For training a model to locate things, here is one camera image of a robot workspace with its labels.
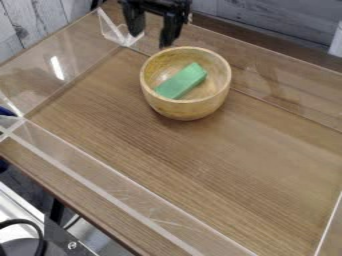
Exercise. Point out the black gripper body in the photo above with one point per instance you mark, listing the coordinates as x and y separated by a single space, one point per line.
159 7

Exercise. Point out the clear acrylic enclosure wall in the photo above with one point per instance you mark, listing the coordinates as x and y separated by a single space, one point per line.
244 183

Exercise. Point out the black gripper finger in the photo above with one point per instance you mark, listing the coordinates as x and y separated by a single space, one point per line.
173 24
135 18

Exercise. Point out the black table leg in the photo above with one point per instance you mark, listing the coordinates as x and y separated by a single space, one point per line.
56 211

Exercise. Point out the green rectangular block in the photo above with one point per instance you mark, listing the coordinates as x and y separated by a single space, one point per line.
175 87

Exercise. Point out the light brown wooden bowl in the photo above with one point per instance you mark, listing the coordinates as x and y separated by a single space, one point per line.
203 100

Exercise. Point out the black metal bracket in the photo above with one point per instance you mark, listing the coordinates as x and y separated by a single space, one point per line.
62 244

